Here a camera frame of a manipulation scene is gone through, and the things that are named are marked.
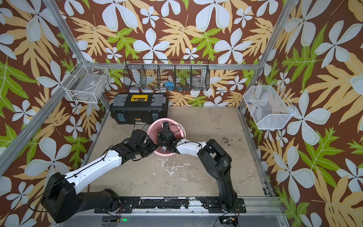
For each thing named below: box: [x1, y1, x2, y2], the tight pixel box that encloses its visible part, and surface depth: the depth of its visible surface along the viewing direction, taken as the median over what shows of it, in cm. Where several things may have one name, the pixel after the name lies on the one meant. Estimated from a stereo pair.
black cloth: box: [160, 145, 178, 154], surface depth 92 cm
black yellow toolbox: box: [109, 93, 168, 125], surface depth 101 cm
